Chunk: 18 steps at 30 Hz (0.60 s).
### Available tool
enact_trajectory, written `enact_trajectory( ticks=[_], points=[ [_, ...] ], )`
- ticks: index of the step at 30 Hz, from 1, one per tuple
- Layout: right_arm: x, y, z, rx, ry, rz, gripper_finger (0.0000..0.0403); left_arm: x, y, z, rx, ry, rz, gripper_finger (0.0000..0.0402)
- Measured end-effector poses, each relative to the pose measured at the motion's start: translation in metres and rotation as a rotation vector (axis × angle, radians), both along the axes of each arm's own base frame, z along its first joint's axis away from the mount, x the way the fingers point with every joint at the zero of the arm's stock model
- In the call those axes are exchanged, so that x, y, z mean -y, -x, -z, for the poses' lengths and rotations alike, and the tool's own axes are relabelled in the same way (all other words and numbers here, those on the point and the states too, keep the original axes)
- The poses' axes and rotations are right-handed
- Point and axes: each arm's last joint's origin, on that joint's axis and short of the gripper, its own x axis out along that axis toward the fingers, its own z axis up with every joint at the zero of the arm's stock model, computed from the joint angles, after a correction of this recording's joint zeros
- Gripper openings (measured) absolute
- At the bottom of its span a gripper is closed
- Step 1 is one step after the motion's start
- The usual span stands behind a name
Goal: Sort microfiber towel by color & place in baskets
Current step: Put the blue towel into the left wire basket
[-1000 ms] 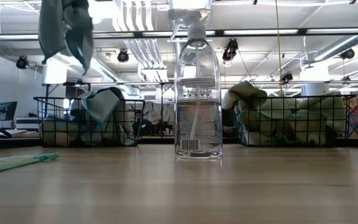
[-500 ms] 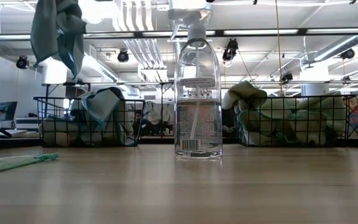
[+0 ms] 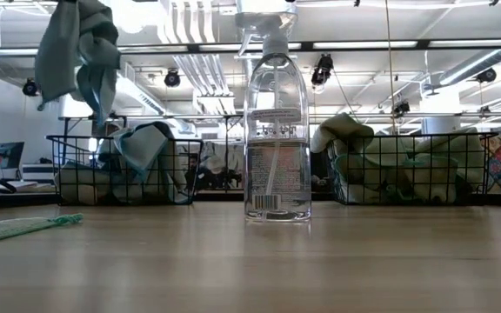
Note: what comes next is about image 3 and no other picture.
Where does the green microfiber towel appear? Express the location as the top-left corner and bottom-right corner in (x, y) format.
(332, 138), (412, 205)
(406, 126), (486, 204)
(0, 212), (84, 247)
(310, 111), (376, 154)

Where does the blue microfiber towel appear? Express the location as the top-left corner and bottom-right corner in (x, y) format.
(54, 121), (193, 205)
(34, 0), (122, 128)

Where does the clear plastic cup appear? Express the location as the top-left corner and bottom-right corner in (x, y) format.
(234, 10), (312, 223)

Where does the person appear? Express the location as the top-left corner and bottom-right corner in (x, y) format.
(184, 154), (219, 192)

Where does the black ceiling cable reel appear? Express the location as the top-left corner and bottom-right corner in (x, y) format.
(164, 69), (181, 88)
(311, 52), (334, 86)
(22, 77), (42, 98)
(391, 100), (411, 117)
(475, 67), (498, 83)

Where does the black wire basket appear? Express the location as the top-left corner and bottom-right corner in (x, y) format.
(322, 132), (499, 206)
(45, 133), (204, 207)

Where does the thin hanging cord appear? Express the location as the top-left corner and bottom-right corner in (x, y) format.
(384, 0), (396, 136)

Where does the silver ceiling duct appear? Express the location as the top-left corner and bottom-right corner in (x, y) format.
(437, 30), (501, 88)

